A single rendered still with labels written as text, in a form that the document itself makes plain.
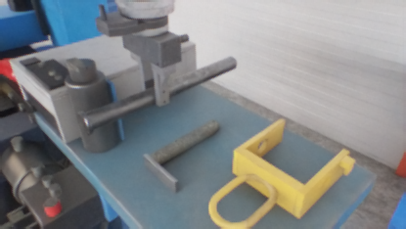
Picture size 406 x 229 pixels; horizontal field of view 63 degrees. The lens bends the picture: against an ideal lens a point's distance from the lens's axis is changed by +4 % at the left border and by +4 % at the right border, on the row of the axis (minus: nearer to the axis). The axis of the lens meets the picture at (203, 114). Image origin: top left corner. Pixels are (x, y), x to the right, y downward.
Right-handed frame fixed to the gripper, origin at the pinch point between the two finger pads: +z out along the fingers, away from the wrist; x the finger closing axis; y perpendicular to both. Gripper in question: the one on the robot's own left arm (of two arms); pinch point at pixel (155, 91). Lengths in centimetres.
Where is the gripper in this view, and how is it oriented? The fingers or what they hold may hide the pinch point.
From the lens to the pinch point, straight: 68.0
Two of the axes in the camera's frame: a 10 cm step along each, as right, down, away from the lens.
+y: 7.4, -3.8, 5.6
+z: 0.0, 8.3, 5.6
